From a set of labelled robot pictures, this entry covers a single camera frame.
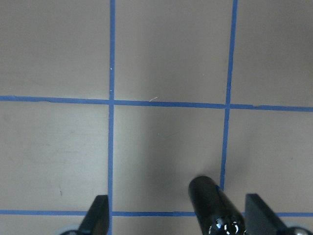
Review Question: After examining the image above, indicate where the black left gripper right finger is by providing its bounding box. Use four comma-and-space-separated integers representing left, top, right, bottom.
245, 193, 289, 235

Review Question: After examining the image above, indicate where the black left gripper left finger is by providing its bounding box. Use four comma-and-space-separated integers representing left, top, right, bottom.
78, 195, 109, 235

